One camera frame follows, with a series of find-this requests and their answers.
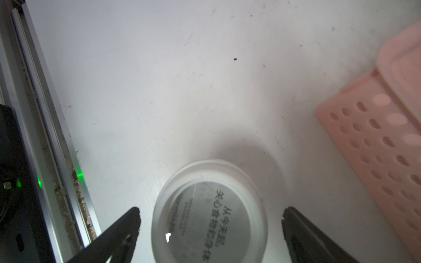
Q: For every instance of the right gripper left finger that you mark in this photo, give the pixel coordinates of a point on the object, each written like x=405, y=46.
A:
x=116, y=244

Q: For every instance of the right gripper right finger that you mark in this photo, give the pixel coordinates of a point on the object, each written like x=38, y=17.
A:
x=307, y=243

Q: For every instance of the white-lid yogurt cup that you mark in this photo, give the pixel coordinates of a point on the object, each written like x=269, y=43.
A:
x=209, y=211

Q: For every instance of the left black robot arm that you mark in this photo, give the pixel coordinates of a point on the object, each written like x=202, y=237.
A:
x=24, y=237

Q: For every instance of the pink perforated plastic basket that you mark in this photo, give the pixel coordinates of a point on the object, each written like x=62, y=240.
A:
x=376, y=123

